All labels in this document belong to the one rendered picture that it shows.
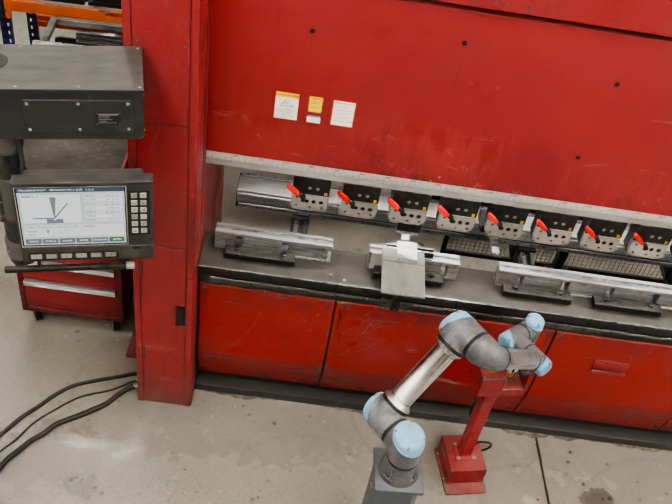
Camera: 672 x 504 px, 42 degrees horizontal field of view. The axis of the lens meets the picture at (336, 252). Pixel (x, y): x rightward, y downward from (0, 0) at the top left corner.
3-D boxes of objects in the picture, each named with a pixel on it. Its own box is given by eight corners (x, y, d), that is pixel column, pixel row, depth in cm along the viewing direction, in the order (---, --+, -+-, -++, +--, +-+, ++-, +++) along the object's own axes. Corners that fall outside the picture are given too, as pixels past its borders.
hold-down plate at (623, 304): (592, 308, 376) (594, 303, 374) (590, 299, 380) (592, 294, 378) (659, 317, 377) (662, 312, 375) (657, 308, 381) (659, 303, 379)
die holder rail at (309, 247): (214, 247, 372) (215, 231, 365) (216, 237, 376) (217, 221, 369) (329, 263, 374) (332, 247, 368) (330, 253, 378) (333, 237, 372)
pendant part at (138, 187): (22, 263, 302) (9, 184, 277) (25, 239, 310) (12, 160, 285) (154, 258, 312) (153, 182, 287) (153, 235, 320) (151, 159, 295)
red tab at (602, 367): (591, 372, 392) (596, 363, 388) (590, 369, 394) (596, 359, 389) (623, 376, 393) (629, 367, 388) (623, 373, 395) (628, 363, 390)
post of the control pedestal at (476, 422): (459, 456, 402) (489, 386, 365) (457, 446, 406) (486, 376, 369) (471, 456, 403) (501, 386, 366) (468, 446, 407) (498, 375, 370)
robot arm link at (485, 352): (502, 355, 289) (560, 359, 328) (480, 333, 295) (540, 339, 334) (480, 380, 293) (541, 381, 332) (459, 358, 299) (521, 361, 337)
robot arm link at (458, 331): (377, 443, 304) (483, 331, 296) (352, 412, 312) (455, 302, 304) (392, 445, 314) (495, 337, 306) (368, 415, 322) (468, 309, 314)
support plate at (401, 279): (380, 293, 349) (381, 291, 348) (382, 248, 368) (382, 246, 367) (424, 299, 350) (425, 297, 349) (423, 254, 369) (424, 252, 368)
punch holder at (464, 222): (435, 228, 354) (444, 197, 343) (434, 214, 361) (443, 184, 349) (471, 233, 355) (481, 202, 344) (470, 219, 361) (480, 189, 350)
